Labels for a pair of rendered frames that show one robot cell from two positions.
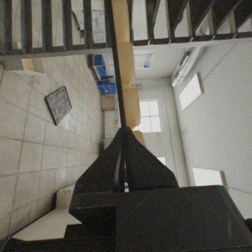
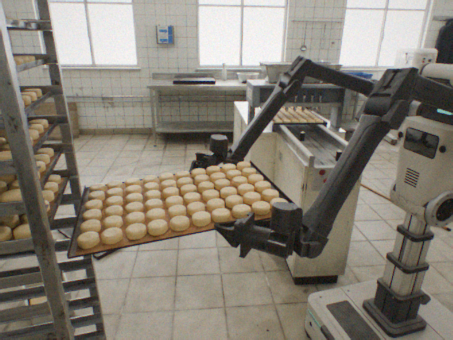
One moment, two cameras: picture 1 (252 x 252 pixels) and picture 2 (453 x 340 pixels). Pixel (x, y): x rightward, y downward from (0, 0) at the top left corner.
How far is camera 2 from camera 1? 0.77 m
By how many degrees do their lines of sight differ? 29
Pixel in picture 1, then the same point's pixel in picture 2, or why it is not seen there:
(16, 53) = (95, 291)
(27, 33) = (69, 286)
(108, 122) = (109, 119)
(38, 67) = not seen: hidden behind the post
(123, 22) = (164, 229)
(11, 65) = not seen: hidden behind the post
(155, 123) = not seen: outside the picture
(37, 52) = (92, 272)
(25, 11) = (39, 293)
